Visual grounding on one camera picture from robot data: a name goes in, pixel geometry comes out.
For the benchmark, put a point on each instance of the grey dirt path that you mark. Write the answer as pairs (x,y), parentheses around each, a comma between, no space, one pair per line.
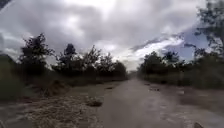
(133,106)

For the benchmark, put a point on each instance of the row of dark trees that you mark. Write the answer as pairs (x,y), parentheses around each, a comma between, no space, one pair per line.
(70,65)

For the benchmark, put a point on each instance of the dry grass verge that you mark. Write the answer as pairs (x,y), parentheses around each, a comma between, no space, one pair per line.
(196,95)
(56,106)

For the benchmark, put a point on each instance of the robot's own part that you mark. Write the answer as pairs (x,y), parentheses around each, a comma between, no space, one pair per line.
(198,125)

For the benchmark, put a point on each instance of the row of trees and bushes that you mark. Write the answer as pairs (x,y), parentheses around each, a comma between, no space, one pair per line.
(186,68)

